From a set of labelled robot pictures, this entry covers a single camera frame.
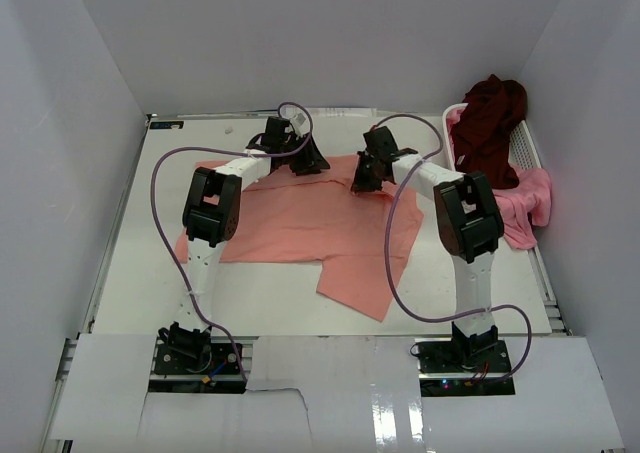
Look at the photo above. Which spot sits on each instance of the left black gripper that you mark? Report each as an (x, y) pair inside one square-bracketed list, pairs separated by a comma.
[(316, 161)]

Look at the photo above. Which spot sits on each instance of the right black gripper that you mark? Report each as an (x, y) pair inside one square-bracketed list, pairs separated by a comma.
[(360, 183)]

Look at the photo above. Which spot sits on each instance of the salmon pink t shirt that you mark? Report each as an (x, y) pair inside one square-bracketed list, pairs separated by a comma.
[(363, 241)]

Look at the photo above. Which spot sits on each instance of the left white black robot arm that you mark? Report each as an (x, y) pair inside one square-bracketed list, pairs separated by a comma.
[(210, 219)]

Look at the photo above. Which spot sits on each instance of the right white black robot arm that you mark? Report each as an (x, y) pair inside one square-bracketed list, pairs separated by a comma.
[(469, 226)]

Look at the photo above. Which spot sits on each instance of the papers behind table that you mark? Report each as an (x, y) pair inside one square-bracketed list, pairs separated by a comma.
[(325, 112)]

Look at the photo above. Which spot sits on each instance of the dark red shirt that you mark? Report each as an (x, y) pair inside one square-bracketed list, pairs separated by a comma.
[(481, 137)]

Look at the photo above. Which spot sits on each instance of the white plastic laundry basket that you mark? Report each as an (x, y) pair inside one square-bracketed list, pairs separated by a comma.
[(522, 151)]

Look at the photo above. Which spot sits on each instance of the black label sticker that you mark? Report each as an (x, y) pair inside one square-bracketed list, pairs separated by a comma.
[(166, 125)]

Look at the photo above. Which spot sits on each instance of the pink shirt in basket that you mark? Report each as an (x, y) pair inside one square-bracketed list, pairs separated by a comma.
[(525, 207)]

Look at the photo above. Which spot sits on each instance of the white paper sheets front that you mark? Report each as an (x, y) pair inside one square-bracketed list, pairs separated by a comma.
[(336, 394)]

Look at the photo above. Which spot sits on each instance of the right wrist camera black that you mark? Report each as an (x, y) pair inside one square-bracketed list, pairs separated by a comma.
[(381, 145)]

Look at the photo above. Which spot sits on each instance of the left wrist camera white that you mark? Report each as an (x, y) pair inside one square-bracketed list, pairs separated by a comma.
[(300, 124)]

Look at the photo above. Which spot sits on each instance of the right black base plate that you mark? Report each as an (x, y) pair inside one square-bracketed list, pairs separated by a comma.
[(443, 372)]

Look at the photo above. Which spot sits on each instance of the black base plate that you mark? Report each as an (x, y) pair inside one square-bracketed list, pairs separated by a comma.
[(220, 363), (443, 372)]

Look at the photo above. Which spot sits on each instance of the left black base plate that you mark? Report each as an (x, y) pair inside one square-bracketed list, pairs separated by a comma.
[(220, 363)]

